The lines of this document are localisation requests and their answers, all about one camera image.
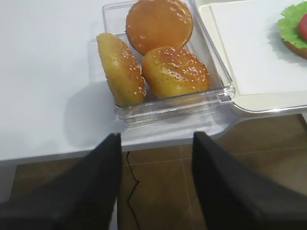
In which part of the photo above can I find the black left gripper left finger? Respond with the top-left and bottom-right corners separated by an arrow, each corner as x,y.
0,134 -> 122,230

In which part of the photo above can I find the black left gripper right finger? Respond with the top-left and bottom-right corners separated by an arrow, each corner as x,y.
191,132 -> 307,230

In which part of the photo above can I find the green lettuce leaf on burger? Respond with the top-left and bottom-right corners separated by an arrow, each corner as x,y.
278,1 -> 307,49

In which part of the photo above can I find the white metal tray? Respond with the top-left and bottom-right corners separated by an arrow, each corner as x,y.
196,0 -> 307,114

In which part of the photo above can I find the clear plastic bun container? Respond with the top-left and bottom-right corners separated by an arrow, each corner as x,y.
89,0 -> 236,127

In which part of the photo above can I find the upright sesame bun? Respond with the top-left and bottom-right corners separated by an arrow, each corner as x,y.
96,33 -> 146,107

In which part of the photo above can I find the white paper sheet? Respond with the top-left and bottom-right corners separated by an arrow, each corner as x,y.
211,0 -> 307,94

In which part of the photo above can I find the flat sesame bun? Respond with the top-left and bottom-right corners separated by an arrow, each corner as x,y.
142,46 -> 211,99

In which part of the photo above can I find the bottom bun on tray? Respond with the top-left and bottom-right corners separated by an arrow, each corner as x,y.
282,39 -> 307,59

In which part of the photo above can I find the red tomato slice on burger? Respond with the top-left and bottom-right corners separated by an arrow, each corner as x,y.
298,14 -> 307,40

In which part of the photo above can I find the plain smooth bun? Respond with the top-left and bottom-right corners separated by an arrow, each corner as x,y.
126,0 -> 193,56

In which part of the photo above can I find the thin black floor cable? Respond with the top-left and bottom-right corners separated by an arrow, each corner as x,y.
126,151 -> 141,230

